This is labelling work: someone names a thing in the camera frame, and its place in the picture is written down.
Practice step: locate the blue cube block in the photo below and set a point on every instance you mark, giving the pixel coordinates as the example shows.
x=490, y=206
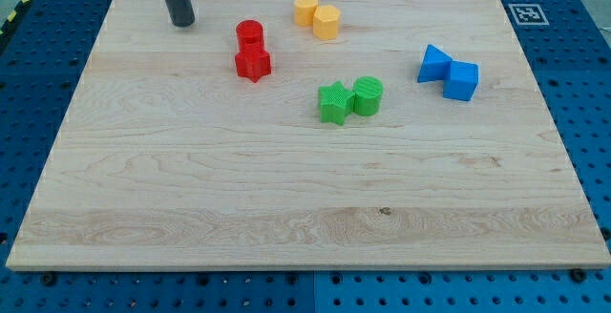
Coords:
x=461, y=81

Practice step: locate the red cylinder block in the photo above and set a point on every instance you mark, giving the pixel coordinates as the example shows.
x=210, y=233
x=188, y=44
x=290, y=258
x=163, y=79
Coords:
x=249, y=32

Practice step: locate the yellow hexagon block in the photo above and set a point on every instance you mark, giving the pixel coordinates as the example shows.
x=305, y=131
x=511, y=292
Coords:
x=326, y=22

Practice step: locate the white fiducial marker tag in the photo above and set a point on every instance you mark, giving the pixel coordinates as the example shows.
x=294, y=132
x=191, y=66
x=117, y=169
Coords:
x=528, y=14

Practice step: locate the black bolt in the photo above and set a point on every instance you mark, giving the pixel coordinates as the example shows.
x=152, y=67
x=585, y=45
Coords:
x=578, y=275
x=48, y=279

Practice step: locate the green star block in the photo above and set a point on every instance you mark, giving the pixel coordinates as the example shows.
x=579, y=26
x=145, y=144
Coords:
x=335, y=103

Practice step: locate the yellow heart block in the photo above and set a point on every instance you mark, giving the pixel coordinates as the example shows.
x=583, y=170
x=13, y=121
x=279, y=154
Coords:
x=303, y=12

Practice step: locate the black bolt right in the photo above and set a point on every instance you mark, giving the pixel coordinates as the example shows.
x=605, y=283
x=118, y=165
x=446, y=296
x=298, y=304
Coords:
x=578, y=275

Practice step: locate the green cylinder block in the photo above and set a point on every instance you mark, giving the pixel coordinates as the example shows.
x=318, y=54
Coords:
x=368, y=92

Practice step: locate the blue triangle block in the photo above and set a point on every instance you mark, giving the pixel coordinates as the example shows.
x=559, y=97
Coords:
x=435, y=65

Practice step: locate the red star block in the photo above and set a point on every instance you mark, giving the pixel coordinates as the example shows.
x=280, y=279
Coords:
x=253, y=61

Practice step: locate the wooden board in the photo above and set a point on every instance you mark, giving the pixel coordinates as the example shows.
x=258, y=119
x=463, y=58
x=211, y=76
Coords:
x=167, y=160

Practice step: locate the black bolt left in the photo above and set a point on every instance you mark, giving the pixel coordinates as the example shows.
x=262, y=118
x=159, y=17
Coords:
x=48, y=279

